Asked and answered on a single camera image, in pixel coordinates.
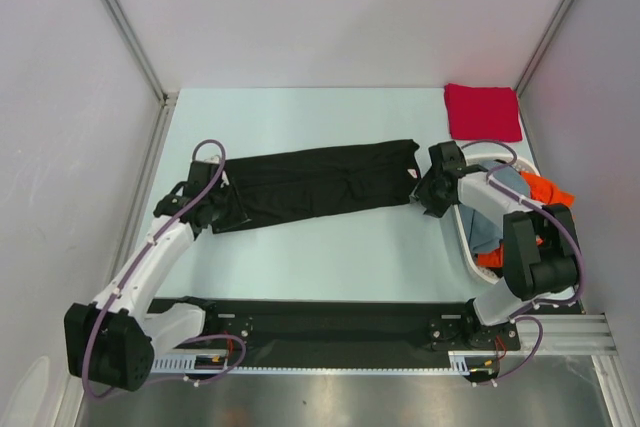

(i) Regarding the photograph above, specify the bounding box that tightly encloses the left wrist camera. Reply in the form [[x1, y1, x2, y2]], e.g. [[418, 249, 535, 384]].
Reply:
[[204, 154, 230, 187]]

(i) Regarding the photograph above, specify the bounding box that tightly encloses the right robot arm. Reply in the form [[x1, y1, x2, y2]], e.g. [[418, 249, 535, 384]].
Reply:
[[413, 141, 584, 350]]

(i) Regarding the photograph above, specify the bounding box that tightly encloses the black t shirt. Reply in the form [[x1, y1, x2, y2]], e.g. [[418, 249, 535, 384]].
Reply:
[[225, 139, 421, 232]]

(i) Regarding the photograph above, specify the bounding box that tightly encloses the white laundry basket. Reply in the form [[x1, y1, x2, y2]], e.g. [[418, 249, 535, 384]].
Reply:
[[454, 154, 538, 284]]

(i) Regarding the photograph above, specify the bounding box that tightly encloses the grey blue t shirt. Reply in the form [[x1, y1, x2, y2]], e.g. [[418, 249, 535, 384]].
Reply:
[[458, 160, 530, 254]]

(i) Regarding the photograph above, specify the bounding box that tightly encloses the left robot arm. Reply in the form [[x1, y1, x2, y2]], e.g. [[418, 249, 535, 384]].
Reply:
[[64, 159, 247, 398]]

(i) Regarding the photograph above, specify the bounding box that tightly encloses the folded red t shirt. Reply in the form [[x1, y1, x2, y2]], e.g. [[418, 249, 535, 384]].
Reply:
[[443, 83, 523, 143]]

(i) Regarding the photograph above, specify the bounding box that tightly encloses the white cable duct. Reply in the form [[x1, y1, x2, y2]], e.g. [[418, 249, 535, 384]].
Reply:
[[151, 352, 497, 377]]

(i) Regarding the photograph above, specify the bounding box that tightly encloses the orange t shirt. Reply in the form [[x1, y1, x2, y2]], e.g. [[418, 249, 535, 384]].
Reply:
[[476, 171, 575, 269]]

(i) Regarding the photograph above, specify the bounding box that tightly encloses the aluminium frame rail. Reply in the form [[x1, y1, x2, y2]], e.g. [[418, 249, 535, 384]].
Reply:
[[509, 314, 618, 357]]

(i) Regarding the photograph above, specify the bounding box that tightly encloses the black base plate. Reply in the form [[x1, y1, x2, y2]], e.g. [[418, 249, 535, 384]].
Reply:
[[144, 296, 585, 369]]

